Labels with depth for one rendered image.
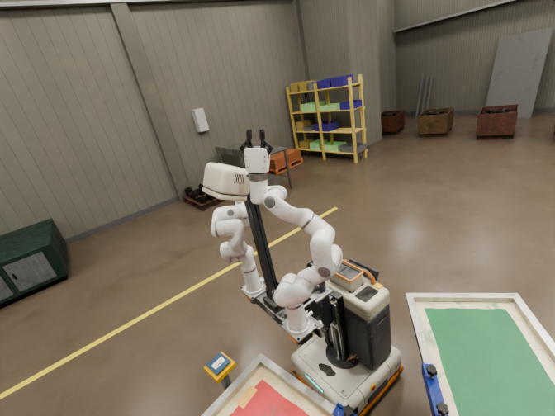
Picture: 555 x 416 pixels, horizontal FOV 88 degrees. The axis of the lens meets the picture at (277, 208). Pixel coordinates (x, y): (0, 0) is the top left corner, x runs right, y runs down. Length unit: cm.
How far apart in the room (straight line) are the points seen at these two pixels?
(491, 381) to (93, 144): 695
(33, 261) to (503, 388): 561
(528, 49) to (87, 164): 1142
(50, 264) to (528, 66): 1190
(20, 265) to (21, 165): 217
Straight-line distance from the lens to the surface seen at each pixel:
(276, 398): 165
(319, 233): 115
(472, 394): 169
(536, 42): 1119
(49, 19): 733
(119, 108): 721
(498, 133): 871
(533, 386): 179
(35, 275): 586
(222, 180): 123
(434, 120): 919
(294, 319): 154
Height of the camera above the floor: 233
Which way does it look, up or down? 24 degrees down
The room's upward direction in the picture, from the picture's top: 12 degrees counter-clockwise
